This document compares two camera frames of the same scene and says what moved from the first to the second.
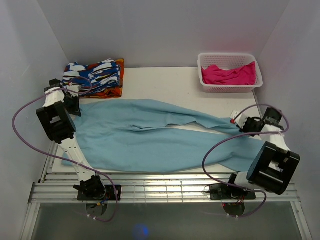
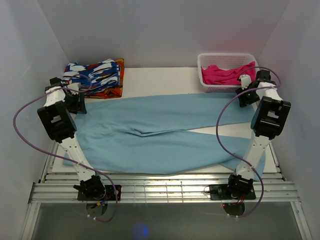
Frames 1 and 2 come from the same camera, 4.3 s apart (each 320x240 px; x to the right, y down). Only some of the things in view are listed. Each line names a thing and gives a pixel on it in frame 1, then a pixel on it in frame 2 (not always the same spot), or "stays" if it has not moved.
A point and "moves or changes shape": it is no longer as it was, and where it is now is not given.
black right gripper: [244, 129] → [243, 100]
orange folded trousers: [114, 92] stays
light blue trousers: [136, 135] moves or changes shape
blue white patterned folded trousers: [92, 77] stays
